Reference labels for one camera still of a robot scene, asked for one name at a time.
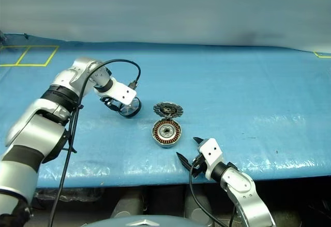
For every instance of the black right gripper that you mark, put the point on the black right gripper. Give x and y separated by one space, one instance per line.
199 166

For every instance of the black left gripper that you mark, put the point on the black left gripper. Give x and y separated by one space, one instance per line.
108 100

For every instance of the silver spoked rotor wheel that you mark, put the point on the silver spoked rotor wheel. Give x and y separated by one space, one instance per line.
128 109

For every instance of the motor stator with copper windings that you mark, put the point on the motor stator with copper windings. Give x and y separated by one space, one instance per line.
157 134

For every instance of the round silver metal part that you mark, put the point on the round silver metal part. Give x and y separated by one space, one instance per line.
168 110

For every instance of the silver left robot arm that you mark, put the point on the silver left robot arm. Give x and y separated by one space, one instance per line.
38 134

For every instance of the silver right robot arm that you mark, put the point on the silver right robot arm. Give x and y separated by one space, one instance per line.
245 185

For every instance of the grey rounded shape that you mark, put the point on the grey rounded shape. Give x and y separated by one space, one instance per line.
126 206
197 209

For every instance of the yellow tape double square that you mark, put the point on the yellow tape double square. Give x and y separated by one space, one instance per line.
53 53

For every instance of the grey blue robot chest shell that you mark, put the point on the grey blue robot chest shell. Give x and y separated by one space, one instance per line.
142 223

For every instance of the crumpled clear plastic film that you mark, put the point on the crumpled clear plastic film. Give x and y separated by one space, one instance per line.
72 194

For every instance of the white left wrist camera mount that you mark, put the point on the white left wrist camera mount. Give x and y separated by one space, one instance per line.
121 91

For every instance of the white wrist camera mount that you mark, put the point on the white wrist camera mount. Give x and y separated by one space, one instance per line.
210 150
121 91

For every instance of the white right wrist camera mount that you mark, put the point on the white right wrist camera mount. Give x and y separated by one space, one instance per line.
210 150

